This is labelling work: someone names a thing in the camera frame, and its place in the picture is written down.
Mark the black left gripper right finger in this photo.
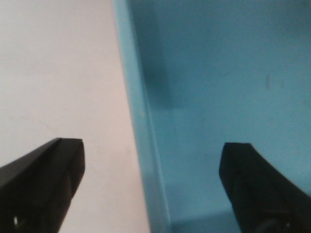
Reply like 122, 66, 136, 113
219, 143, 311, 233

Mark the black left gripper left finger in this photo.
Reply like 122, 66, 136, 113
0, 138, 85, 233

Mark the light blue plastic box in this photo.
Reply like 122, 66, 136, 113
113, 0, 311, 233

